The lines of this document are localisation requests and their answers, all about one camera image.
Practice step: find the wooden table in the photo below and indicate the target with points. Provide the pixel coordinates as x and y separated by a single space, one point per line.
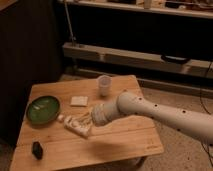
125 139

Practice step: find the white lotion bottle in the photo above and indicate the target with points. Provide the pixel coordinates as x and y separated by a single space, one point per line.
72 124

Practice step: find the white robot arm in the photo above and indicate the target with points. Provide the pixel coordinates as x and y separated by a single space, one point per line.
191 123

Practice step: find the white lower shelf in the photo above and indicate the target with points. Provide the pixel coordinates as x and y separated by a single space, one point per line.
136 59

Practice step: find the white upper shelf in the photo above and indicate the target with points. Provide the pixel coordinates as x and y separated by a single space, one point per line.
166 11

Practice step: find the black flat device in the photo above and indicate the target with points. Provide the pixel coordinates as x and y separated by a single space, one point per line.
174 59

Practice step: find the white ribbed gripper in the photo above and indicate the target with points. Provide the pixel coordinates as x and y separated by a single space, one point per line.
99 115

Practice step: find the white square sponge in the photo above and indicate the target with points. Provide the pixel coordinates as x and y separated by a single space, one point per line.
81 101

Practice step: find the white shelf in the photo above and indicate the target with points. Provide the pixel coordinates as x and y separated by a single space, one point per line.
166 11
136 59

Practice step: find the metal stand pole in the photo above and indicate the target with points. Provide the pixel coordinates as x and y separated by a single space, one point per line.
72 37

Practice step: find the green round bowl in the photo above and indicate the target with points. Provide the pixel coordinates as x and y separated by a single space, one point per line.
43 110

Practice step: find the black eraser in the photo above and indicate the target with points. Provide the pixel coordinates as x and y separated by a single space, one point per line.
37 150

